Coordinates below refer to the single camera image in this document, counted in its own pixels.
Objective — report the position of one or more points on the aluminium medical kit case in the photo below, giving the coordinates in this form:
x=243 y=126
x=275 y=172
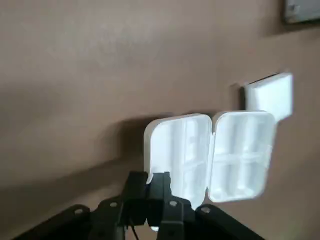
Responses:
x=302 y=11

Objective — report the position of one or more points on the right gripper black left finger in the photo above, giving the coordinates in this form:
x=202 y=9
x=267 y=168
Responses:
x=110 y=217

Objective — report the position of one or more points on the white triangular bandage packet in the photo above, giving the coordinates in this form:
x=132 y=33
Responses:
x=272 y=97

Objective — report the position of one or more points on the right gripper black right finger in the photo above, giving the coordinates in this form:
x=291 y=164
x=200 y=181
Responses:
x=175 y=217

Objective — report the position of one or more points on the white plastic medicine box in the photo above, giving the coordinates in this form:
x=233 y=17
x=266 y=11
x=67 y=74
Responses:
x=237 y=160

